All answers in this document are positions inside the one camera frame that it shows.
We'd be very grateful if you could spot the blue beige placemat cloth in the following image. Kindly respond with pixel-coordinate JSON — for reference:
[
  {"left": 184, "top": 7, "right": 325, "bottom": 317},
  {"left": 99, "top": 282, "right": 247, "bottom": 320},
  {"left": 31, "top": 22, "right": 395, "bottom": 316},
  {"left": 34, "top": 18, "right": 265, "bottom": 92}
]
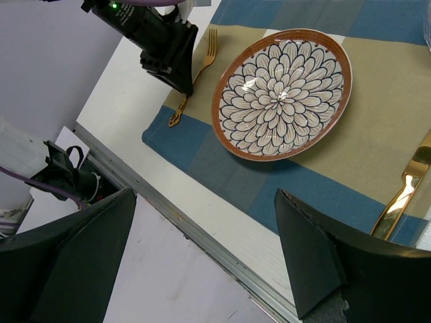
[{"left": 142, "top": 1, "right": 430, "bottom": 232}]

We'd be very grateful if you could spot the gold knife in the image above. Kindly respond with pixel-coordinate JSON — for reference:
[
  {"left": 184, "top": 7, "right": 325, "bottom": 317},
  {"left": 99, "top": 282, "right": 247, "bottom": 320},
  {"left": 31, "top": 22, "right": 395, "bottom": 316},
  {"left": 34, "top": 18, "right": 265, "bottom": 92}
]
[{"left": 370, "top": 131, "right": 430, "bottom": 240}]

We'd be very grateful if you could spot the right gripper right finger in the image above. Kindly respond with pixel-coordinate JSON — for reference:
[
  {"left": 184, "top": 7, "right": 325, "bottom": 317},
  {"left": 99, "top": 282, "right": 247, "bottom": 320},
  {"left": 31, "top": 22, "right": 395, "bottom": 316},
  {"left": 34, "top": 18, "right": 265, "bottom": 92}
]
[{"left": 275, "top": 190, "right": 430, "bottom": 322}]

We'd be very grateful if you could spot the gold fork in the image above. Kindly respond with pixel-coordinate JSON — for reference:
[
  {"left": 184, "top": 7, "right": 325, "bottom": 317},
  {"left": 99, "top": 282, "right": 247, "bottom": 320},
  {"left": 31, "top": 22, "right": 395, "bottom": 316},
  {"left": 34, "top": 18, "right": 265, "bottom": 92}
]
[{"left": 168, "top": 28, "right": 218, "bottom": 127}]

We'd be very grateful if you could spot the clear drinking glass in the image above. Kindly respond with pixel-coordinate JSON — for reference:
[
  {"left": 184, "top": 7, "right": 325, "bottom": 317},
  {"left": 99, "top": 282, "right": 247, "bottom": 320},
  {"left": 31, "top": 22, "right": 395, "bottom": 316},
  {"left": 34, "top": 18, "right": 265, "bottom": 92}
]
[{"left": 422, "top": 0, "right": 431, "bottom": 50}]

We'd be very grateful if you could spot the floral patterned ceramic bowl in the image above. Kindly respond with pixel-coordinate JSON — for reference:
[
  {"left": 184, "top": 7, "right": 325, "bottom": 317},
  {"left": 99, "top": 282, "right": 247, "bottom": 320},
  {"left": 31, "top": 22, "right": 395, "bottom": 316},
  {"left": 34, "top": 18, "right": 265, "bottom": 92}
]
[{"left": 211, "top": 29, "right": 353, "bottom": 162}]

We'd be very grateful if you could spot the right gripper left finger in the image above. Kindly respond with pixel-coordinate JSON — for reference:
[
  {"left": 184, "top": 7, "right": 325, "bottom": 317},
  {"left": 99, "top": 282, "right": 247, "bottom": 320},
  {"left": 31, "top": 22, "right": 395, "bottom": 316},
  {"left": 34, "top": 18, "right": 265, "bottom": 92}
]
[{"left": 1, "top": 188, "right": 136, "bottom": 322}]

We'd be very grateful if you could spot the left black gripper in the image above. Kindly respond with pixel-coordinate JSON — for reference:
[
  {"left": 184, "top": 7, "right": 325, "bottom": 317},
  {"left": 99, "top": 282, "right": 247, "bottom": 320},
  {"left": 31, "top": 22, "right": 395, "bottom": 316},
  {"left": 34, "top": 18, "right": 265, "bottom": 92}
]
[{"left": 81, "top": 1, "right": 199, "bottom": 95}]

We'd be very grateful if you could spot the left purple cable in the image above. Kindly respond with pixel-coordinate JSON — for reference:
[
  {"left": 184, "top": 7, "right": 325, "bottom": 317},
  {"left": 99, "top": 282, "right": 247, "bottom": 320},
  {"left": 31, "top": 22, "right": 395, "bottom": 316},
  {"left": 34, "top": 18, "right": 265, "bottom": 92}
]
[{"left": 0, "top": 164, "right": 90, "bottom": 211}]

